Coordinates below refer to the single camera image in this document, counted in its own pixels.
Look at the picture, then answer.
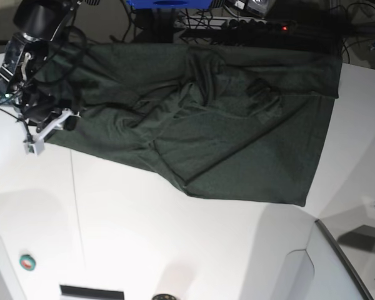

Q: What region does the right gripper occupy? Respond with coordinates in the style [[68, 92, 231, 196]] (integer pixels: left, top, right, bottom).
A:
[[17, 93, 81, 143]]

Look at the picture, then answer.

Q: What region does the dark green t-shirt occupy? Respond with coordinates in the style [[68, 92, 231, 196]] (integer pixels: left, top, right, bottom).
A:
[[48, 44, 342, 206]]

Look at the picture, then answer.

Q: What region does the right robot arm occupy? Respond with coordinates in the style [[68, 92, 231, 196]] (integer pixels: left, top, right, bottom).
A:
[[0, 1, 88, 146]]

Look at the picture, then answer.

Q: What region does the blue box with oval hole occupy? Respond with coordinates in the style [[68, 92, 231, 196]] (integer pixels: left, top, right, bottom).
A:
[[127, 0, 212, 9]]

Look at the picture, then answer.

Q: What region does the red green emergency button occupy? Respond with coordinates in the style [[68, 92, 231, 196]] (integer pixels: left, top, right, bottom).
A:
[[19, 254, 36, 271]]

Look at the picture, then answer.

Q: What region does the black power strip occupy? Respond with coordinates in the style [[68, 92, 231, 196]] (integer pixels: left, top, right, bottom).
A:
[[227, 19, 296, 33]]

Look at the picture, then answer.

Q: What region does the black round knob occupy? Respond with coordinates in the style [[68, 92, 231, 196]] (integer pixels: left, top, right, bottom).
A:
[[152, 294, 177, 300]]

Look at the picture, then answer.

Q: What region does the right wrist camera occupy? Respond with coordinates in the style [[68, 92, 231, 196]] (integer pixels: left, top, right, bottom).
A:
[[23, 140, 45, 156]]

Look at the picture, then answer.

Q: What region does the grey metal rail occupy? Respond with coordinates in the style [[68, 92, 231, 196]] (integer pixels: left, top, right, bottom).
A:
[[315, 219, 374, 300]]

